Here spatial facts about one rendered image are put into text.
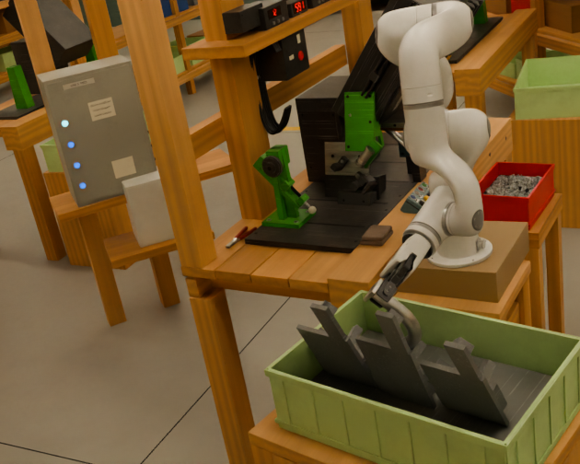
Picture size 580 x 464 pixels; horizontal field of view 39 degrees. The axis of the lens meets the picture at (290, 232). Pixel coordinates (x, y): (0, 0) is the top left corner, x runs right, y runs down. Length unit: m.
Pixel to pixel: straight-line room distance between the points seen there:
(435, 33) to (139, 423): 2.31
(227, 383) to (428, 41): 1.55
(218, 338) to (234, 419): 0.34
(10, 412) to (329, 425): 2.31
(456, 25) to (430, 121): 0.24
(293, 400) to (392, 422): 0.28
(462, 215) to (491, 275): 0.51
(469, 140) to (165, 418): 1.95
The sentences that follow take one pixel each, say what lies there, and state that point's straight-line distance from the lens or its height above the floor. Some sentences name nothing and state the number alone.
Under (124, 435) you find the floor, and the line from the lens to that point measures 3.59.
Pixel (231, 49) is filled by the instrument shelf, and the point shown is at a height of 1.53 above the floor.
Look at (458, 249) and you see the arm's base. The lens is 2.36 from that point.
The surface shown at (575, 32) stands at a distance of 5.91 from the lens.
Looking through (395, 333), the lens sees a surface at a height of 1.10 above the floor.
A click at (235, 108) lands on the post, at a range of 2.88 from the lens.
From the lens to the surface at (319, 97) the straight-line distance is 3.08.
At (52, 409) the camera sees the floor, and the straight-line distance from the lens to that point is 3.93.
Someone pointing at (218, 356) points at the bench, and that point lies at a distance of 2.89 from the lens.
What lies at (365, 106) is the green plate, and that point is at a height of 1.22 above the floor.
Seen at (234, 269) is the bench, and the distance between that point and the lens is 2.67.
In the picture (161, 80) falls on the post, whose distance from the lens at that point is 2.53.
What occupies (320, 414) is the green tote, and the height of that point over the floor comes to 0.88.
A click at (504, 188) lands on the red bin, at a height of 0.88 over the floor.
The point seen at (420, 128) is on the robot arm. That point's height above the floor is 1.46.
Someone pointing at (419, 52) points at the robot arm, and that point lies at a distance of 1.82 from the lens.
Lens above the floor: 2.03
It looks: 24 degrees down
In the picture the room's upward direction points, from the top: 10 degrees counter-clockwise
